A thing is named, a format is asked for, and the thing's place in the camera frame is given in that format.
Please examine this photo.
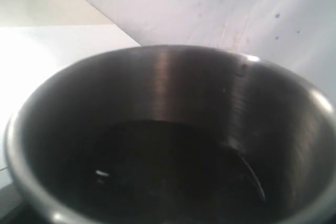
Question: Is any stainless steel cup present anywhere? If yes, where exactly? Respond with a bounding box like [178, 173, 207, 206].
[4, 46, 335, 223]

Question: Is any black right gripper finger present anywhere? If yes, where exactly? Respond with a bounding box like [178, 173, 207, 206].
[1, 184, 39, 223]

